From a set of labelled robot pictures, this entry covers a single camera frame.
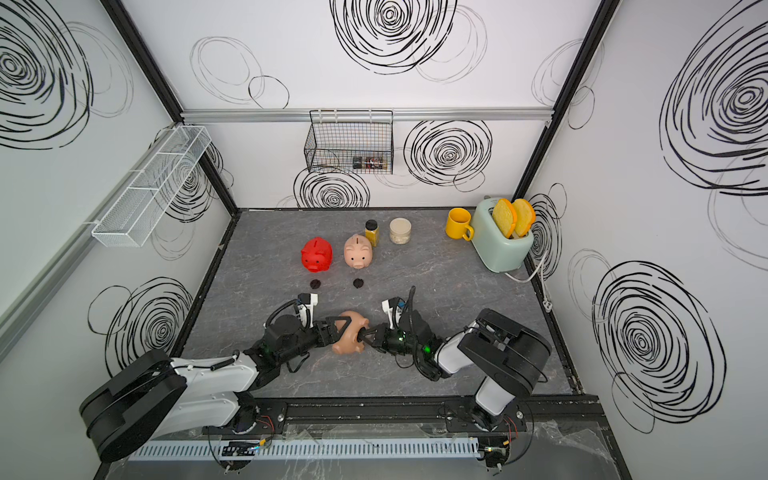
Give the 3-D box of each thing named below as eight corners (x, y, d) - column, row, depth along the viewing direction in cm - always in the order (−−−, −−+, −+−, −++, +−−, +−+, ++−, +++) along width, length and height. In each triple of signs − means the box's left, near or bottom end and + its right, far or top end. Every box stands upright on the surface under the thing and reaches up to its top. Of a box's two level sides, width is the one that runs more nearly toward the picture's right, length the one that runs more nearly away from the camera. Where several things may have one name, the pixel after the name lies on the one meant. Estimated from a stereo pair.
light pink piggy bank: (346, 272, 103) (343, 256, 96) (348, 251, 109) (346, 234, 102) (371, 272, 103) (370, 256, 96) (372, 251, 109) (371, 234, 102)
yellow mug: (447, 243, 111) (451, 228, 105) (444, 223, 118) (447, 207, 111) (469, 243, 111) (474, 228, 105) (464, 223, 118) (469, 207, 111)
